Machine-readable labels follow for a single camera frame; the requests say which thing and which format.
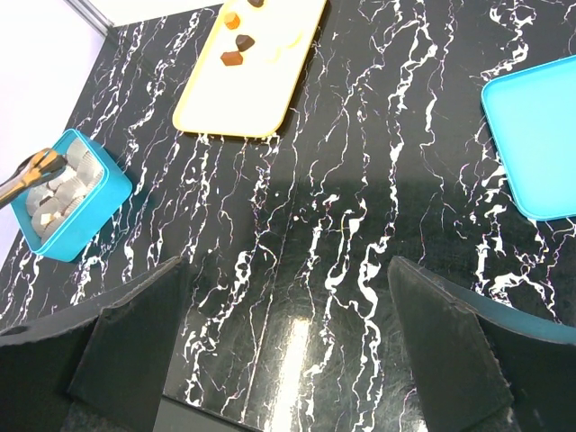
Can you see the dark chocolate topmost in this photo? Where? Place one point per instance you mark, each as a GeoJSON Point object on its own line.
{"type": "Point", "coordinates": [256, 3]}

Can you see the metal tongs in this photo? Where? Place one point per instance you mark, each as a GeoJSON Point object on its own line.
{"type": "Point", "coordinates": [38, 169]}

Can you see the white chocolate round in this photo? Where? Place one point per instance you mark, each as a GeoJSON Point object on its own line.
{"type": "Point", "coordinates": [272, 55]}

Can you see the dark chocolate top piece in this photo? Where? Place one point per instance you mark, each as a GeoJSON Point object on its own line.
{"type": "Point", "coordinates": [244, 42]}

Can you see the blue chocolate tin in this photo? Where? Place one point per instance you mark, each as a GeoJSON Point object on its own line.
{"type": "Point", "coordinates": [82, 199]}

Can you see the brown chocolate block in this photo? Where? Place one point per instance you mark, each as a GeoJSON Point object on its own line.
{"type": "Point", "coordinates": [232, 58]}

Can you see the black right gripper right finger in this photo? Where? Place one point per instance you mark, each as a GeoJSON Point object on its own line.
{"type": "Point", "coordinates": [480, 365]}

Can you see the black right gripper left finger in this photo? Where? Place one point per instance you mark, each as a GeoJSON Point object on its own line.
{"type": "Point", "coordinates": [111, 354]}

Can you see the yellow tray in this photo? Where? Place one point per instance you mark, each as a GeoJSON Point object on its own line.
{"type": "Point", "coordinates": [250, 100]}

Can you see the white chocolate top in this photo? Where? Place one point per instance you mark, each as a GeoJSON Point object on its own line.
{"type": "Point", "coordinates": [291, 39]}

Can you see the blue tin lid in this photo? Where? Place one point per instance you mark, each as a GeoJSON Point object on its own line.
{"type": "Point", "coordinates": [531, 115]}

